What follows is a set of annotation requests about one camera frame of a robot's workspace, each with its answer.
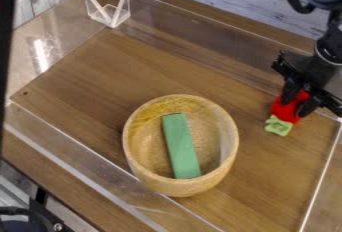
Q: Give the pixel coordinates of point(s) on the light wooden bowl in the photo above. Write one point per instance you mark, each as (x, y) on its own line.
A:
(215, 140)

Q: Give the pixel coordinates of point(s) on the green rectangular block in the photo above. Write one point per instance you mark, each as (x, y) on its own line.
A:
(183, 158)

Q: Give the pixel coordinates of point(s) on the clear acrylic corner bracket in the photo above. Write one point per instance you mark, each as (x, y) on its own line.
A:
(108, 14)

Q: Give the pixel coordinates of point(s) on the black table clamp mount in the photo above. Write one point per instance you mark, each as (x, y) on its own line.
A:
(28, 216)

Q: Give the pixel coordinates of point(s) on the red plush strawberry toy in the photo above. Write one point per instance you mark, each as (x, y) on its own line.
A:
(282, 114)

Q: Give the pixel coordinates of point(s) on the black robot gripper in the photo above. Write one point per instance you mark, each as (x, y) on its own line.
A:
(311, 74)

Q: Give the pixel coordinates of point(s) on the clear acrylic tray wall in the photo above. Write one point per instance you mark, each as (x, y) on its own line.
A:
(84, 75)

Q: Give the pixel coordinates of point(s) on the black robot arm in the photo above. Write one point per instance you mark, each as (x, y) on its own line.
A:
(327, 45)

